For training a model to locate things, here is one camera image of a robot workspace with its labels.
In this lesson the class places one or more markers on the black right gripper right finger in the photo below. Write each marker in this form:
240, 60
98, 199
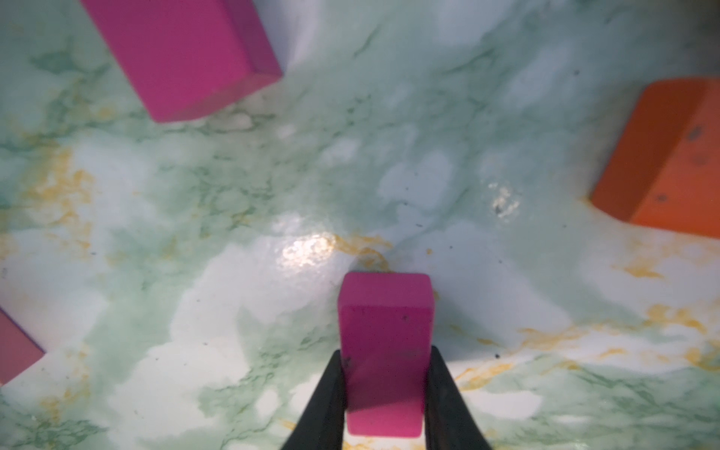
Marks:
449, 425

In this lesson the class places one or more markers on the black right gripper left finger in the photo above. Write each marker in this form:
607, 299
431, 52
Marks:
321, 426

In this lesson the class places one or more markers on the magenta block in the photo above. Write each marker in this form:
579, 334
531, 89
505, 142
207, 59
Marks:
18, 352
187, 59
385, 328

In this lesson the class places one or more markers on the orange block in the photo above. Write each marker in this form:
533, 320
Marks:
664, 171

